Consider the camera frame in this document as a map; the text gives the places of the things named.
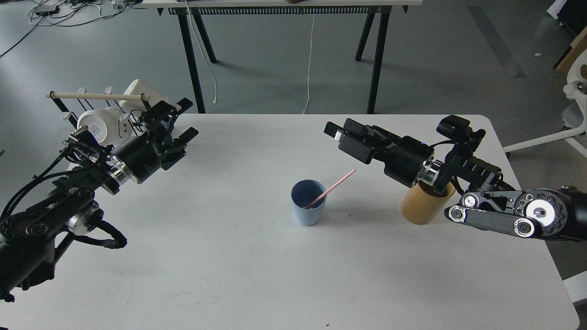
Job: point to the white office chair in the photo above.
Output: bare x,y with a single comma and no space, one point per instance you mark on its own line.
574,116

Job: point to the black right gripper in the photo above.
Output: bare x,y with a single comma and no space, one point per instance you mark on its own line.
403,157

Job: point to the bamboo cylinder holder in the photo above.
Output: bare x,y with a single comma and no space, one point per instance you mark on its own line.
421,203

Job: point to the black wire mug rack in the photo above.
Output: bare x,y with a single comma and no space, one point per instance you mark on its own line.
132,104

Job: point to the background table black legs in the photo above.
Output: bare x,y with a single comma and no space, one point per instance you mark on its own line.
277,37

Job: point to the cardboard box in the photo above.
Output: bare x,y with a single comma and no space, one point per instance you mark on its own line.
577,46

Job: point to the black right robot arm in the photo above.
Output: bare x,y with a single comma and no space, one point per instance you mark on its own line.
487,202

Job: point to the pink chopstick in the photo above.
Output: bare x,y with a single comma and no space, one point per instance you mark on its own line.
326,192

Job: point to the white round mug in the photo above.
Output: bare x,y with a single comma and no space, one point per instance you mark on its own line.
106,125

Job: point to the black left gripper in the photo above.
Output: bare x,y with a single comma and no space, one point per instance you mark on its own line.
140,157

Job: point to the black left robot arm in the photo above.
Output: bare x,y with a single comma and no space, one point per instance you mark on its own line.
58,206

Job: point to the blue plastic cup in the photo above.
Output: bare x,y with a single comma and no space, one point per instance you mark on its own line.
303,193

